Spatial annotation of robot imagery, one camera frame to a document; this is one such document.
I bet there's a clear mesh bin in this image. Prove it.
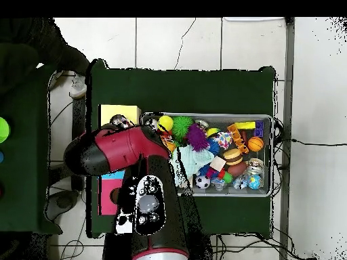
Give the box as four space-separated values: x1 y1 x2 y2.
138 112 274 198

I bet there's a brown burger toy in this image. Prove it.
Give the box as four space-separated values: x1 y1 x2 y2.
222 148 244 166

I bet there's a mint knitted cloth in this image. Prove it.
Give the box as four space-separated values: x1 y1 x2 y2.
171 144 215 188

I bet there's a yellow tennis ball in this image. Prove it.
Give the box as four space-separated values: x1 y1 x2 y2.
157 115 174 133

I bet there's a green spiky rubber ball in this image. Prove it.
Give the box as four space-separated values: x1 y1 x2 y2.
171 116 195 139

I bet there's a yellow plastic block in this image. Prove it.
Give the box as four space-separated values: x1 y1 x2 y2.
234 121 257 131

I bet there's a wooden box with three holes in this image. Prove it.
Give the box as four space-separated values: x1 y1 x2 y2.
98 104 142 216

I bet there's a small soccer ball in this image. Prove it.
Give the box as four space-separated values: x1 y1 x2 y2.
195 175 211 190

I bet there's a black cable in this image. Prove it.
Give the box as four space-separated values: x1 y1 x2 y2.
281 137 347 147

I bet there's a person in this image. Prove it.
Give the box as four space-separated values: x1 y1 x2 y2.
0 17 91 100

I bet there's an orange basketball toy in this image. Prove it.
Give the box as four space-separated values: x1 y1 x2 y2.
247 136 264 152

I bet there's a blue globe ball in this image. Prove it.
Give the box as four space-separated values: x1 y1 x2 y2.
247 174 263 190

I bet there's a green covered side table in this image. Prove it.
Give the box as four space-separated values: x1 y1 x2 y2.
0 61 62 235

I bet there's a black stand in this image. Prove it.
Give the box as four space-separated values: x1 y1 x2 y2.
48 94 87 192

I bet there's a purple spiky toy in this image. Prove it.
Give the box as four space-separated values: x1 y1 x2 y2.
186 123 210 152

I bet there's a dark green table cloth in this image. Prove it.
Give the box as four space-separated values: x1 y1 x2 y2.
85 58 277 239

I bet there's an orange plastic brick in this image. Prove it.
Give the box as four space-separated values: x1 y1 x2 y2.
227 123 249 155

